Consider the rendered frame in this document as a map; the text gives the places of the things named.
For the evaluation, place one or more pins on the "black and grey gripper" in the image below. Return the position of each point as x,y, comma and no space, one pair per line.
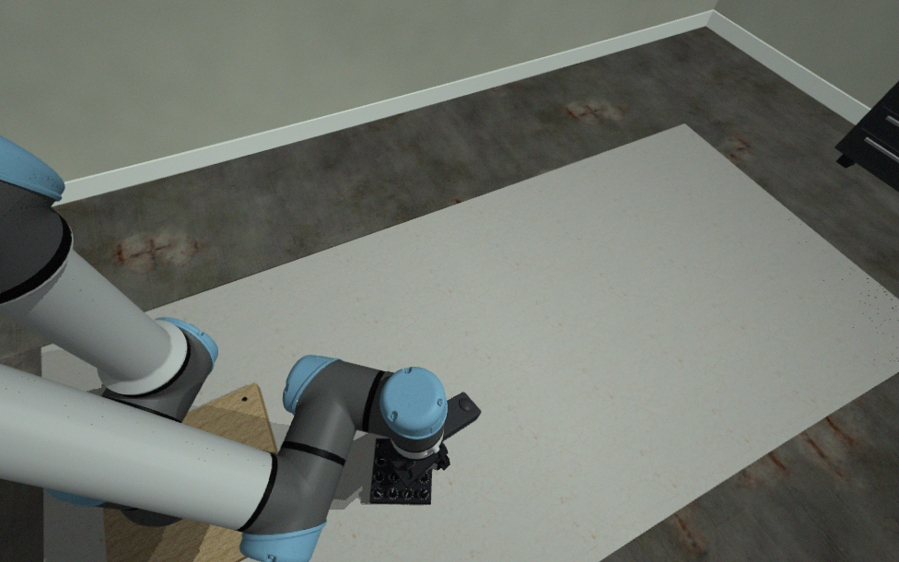
410,471

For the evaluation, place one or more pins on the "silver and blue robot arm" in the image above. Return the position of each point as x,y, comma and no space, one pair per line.
137,455

